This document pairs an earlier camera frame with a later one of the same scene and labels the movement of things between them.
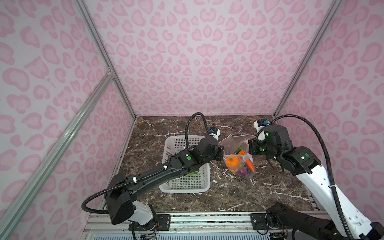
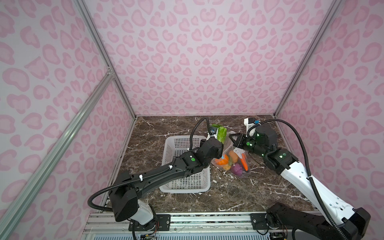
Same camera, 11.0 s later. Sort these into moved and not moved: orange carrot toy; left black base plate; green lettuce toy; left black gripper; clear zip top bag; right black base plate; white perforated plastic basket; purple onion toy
Moved: orange carrot toy; purple onion toy; clear zip top bag; green lettuce toy
Not moved: left black base plate; left black gripper; right black base plate; white perforated plastic basket
